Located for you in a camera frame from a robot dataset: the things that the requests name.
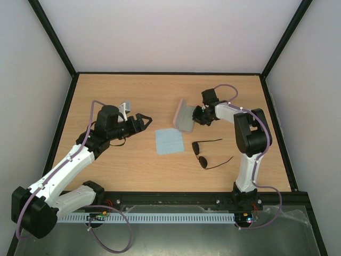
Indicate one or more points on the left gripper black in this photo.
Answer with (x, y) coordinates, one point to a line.
(140, 127)

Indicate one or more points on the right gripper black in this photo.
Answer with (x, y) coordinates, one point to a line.
(199, 115)

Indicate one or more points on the pink glasses case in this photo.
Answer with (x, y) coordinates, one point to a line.
(183, 120)

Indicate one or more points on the light blue cleaning cloth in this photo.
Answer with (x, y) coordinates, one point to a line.
(169, 141)

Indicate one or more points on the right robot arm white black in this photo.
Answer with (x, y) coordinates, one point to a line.
(253, 139)

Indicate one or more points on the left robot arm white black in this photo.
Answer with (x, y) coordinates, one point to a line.
(38, 208)

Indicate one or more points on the left controller board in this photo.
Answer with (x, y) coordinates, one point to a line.
(97, 216)

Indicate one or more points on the controller board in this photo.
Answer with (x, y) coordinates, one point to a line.
(97, 216)
(246, 217)

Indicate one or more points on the right controller board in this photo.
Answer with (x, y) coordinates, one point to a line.
(246, 217)

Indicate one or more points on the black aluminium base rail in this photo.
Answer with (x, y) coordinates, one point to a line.
(214, 201)

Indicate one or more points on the light blue slotted cable duct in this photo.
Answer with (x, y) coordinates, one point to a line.
(160, 218)

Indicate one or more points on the black enclosure frame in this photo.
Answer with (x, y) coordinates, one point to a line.
(180, 36)

